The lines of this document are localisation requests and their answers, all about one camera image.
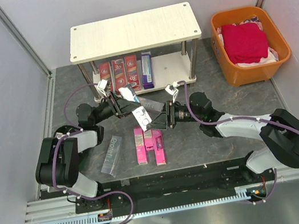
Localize silver red toothpaste box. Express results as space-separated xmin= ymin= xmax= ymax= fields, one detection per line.
xmin=99 ymin=61 xmax=114 ymax=91

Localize red folded cloth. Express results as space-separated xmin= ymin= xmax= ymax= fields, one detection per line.
xmin=221 ymin=22 xmax=269 ymax=64

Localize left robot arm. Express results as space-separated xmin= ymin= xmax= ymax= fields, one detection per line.
xmin=35 ymin=92 xmax=141 ymax=210

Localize clear Protefix box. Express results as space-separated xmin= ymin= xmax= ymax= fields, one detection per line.
xmin=101 ymin=135 xmax=123 ymax=177
xmin=138 ymin=96 xmax=164 ymax=114

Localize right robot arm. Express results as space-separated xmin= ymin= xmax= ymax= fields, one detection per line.
xmin=147 ymin=92 xmax=299 ymax=183

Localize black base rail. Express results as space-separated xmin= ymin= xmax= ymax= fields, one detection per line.
xmin=69 ymin=149 xmax=278 ymax=218

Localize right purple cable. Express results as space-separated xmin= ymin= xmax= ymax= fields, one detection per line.
xmin=173 ymin=60 xmax=299 ymax=216

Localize slotted cable duct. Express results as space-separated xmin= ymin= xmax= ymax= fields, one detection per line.
xmin=40 ymin=188 xmax=262 ymax=224

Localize orange plastic basket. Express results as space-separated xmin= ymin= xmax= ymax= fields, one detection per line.
xmin=210 ymin=6 xmax=291 ymax=87

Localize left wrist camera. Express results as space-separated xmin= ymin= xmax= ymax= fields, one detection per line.
xmin=96 ymin=79 xmax=111 ymax=97

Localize red 3D toothpaste box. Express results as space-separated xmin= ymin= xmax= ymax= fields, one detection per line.
xmin=124 ymin=54 xmax=141 ymax=91

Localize purple toothpaste box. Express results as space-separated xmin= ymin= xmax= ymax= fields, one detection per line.
xmin=140 ymin=52 xmax=155 ymax=90

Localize white RiO toothpaste box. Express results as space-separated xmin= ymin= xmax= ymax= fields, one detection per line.
xmin=119 ymin=84 xmax=152 ymax=131

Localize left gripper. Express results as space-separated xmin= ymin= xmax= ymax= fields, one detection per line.
xmin=88 ymin=86 xmax=143 ymax=125

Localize pink box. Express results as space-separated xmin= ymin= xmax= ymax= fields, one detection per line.
xmin=152 ymin=130 xmax=166 ymax=166
xmin=143 ymin=130 xmax=154 ymax=151
xmin=133 ymin=127 xmax=148 ymax=165

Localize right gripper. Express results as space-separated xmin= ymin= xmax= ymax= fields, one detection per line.
xmin=143 ymin=95 xmax=204 ymax=134

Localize white two-tier shelf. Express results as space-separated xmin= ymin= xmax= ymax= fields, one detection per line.
xmin=70 ymin=2 xmax=201 ymax=91

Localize silver backed toothpaste box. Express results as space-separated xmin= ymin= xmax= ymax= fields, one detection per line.
xmin=111 ymin=58 xmax=127 ymax=93

